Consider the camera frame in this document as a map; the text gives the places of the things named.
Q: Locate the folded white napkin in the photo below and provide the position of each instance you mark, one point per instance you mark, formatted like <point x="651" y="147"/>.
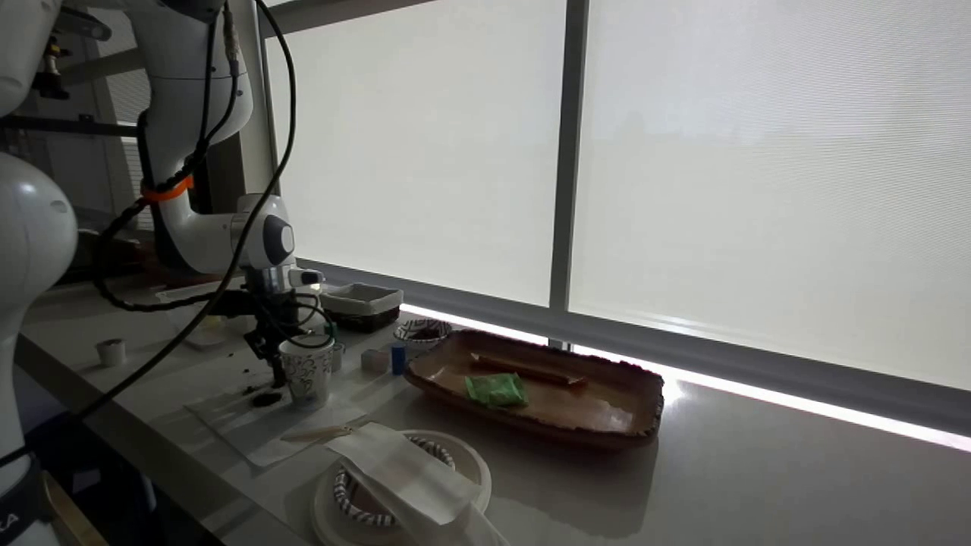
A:
<point x="405" y="475"/>

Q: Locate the white paper serviette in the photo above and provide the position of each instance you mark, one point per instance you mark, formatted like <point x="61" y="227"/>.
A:
<point x="231" y="430"/>

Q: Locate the white foam packaging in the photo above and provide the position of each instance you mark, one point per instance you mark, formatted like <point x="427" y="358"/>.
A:
<point x="217" y="335"/>

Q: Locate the wooden plank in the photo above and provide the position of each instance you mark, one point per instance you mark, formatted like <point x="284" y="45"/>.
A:
<point x="67" y="521"/>

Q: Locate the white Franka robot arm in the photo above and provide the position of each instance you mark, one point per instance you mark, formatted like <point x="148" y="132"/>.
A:
<point x="192" y="222"/>

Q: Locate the small white pod cup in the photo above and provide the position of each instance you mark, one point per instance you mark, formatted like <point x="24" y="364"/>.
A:
<point x="110" y="353"/>

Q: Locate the brown wooden tray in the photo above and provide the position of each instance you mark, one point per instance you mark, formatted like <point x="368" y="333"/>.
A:
<point x="586" y="406"/>

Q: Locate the white paper cup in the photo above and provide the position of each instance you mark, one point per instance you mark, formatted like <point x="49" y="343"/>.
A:
<point x="311" y="371"/>

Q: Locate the white rectangular dish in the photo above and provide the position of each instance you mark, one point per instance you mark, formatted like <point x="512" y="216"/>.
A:
<point x="363" y="304"/>

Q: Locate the small patterned bowl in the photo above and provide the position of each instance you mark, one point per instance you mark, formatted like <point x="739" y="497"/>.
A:
<point x="422" y="335"/>

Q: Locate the coffee grounds pile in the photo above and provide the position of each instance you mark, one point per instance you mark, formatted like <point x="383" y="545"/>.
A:
<point x="248" y="385"/>

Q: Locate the wooden stir stick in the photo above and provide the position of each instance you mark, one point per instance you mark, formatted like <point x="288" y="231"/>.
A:
<point x="333" y="430"/>

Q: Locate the white roller blind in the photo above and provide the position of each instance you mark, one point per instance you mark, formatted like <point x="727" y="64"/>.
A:
<point x="791" y="184"/>
<point x="426" y="154"/>

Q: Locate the wooden spoon stick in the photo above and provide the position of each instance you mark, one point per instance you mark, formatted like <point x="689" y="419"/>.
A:
<point x="525" y="367"/>

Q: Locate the grey window mullion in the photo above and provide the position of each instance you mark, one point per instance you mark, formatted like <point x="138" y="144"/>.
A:
<point x="568" y="154"/>

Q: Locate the green packet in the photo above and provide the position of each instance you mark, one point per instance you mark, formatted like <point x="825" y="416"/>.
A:
<point x="494" y="391"/>

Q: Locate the wooden block red letter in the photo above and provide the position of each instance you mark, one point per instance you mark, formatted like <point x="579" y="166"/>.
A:
<point x="374" y="362"/>

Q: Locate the ground coffee pile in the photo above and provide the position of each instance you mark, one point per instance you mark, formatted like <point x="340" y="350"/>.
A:
<point x="268" y="399"/>

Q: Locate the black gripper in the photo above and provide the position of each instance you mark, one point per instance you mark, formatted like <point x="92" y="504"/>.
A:
<point x="274" y="319"/>

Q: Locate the white patterned plate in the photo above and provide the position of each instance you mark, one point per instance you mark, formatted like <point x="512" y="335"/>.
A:
<point x="470" y="464"/>

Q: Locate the wooden block blue number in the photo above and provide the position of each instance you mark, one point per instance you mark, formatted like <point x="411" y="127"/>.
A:
<point x="399" y="358"/>

